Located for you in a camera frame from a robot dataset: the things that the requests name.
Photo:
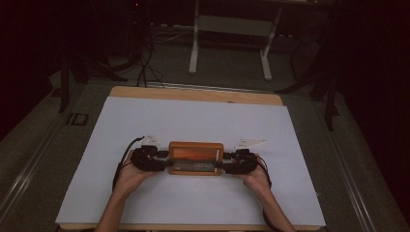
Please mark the wooden table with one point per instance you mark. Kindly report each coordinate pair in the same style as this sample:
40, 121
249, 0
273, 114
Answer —
193, 94

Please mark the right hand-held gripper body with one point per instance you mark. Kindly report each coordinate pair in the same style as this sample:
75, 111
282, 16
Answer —
244, 160

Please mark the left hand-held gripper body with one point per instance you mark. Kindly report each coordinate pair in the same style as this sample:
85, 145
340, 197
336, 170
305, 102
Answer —
145, 159

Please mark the wooden box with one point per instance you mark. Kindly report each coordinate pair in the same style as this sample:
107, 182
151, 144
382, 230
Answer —
195, 150

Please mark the metal floor rail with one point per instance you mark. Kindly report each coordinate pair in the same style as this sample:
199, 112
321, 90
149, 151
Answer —
25, 174
351, 180

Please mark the white table mat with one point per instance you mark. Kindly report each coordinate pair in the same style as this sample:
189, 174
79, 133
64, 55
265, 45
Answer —
206, 206

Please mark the white power strip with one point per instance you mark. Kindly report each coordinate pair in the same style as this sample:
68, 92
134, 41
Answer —
174, 27

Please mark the white metal table frame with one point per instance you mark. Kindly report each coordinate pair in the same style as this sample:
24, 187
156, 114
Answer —
235, 29

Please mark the dark grey bar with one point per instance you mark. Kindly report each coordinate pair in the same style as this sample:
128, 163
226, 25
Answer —
195, 165

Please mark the person's left hand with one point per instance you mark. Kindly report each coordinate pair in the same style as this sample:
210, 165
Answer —
132, 179

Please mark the black stand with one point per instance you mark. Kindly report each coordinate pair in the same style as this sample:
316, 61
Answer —
328, 90
67, 80

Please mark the person's right hand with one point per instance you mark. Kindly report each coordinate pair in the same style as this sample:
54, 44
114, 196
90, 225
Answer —
256, 179

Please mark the black floor bracket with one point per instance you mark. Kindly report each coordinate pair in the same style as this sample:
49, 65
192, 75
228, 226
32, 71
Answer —
77, 119

